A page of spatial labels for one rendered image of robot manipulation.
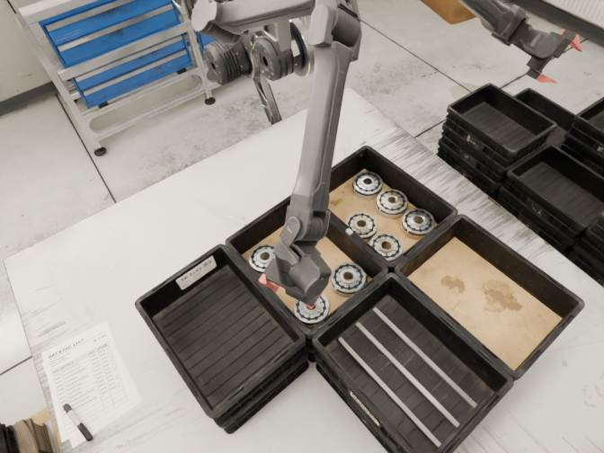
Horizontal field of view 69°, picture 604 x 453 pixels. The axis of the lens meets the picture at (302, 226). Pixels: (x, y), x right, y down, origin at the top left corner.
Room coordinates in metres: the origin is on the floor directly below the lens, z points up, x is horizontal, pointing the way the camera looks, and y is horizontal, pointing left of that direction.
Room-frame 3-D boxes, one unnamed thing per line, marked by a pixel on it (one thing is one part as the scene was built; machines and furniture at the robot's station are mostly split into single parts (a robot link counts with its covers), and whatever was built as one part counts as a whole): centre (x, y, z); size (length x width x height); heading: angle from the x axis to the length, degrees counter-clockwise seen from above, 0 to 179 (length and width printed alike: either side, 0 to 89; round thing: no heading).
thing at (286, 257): (0.47, 0.03, 1.24); 0.07 x 0.06 x 0.07; 31
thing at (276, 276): (0.47, 0.03, 1.18); 0.10 x 0.07 x 0.07; 55
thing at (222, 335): (0.49, 0.25, 0.87); 0.40 x 0.30 x 0.11; 35
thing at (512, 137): (1.51, -0.97, 0.37); 0.40 x 0.30 x 0.45; 29
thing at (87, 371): (0.45, 0.69, 0.70); 0.33 x 0.23 x 0.01; 29
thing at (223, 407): (0.49, 0.25, 0.92); 0.40 x 0.30 x 0.02; 35
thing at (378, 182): (0.97, -0.24, 0.86); 0.10 x 0.10 x 0.01
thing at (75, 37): (2.43, 0.91, 0.60); 0.72 x 0.03 x 0.56; 119
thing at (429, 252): (0.51, -0.47, 0.87); 0.40 x 0.30 x 0.11; 35
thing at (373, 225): (0.80, -0.19, 0.86); 0.10 x 0.10 x 0.01
